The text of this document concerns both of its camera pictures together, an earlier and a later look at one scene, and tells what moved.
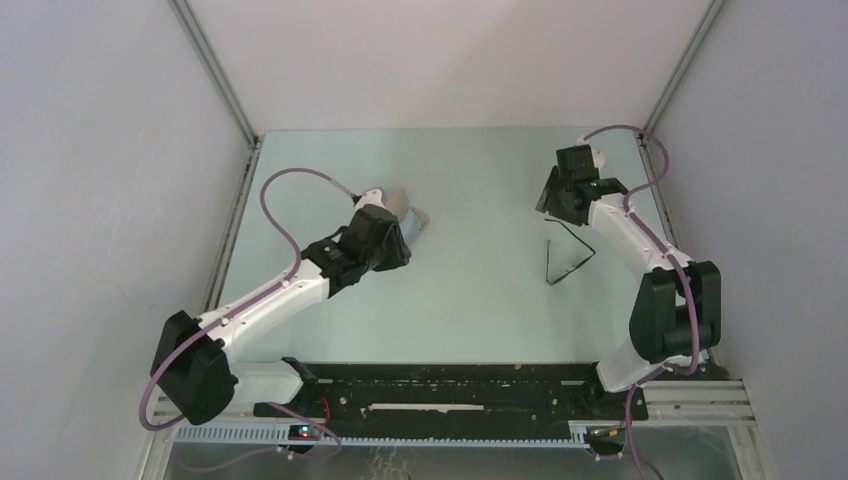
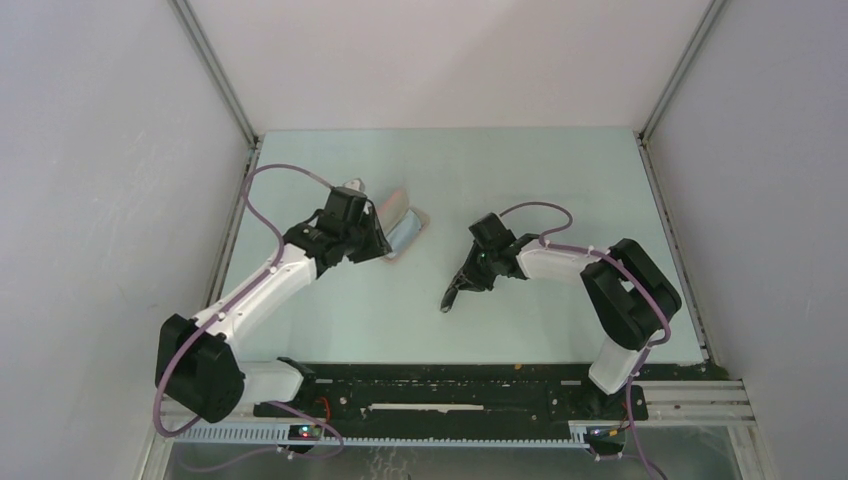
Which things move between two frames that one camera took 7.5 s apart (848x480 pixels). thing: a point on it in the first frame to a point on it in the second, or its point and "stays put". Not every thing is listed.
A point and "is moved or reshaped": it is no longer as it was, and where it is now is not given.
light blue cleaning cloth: (410, 226) stays put
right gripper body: (559, 208) to (479, 265)
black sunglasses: (571, 268) is moved or reshaped
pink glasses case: (397, 202) stays put
